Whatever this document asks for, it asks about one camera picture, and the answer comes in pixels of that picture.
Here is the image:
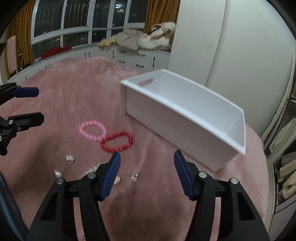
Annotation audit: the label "red bead bracelet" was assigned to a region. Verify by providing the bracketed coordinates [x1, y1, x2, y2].
[100, 131, 134, 153]

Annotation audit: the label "pearl bead jewelry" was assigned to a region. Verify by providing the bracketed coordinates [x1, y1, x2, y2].
[54, 169, 63, 179]

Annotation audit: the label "pink chair back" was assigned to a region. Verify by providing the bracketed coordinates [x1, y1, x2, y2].
[6, 36, 18, 75]

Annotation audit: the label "small pearl earring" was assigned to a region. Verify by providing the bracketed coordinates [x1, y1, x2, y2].
[66, 155, 75, 165]

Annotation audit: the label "red cushion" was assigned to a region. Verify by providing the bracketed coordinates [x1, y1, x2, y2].
[41, 47, 72, 60]

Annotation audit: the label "mustard curtain left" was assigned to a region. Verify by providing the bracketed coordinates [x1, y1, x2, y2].
[7, 0, 36, 69]

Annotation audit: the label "mustard curtain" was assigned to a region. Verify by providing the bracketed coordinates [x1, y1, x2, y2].
[7, 0, 36, 69]
[144, 0, 181, 33]

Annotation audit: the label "pink fluffy blanket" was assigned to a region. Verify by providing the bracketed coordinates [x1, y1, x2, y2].
[1, 57, 267, 240]

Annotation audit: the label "large bay window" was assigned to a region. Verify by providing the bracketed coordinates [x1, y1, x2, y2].
[31, 0, 148, 59]

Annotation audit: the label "folded towels on shelf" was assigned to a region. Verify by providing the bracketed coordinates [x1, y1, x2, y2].
[269, 118, 295, 203]

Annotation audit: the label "white storage box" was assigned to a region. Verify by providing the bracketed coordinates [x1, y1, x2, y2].
[120, 69, 246, 171]

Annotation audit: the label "pile of beige clothes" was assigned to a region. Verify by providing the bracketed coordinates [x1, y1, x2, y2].
[97, 22, 176, 52]

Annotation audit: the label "mustard curtain right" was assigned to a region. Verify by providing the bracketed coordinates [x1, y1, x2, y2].
[144, 0, 181, 33]

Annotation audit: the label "white wardrobe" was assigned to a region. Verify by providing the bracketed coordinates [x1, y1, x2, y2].
[168, 1, 295, 135]

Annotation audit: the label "pink bead bracelet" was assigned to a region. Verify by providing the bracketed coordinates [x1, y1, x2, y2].
[78, 120, 108, 142]

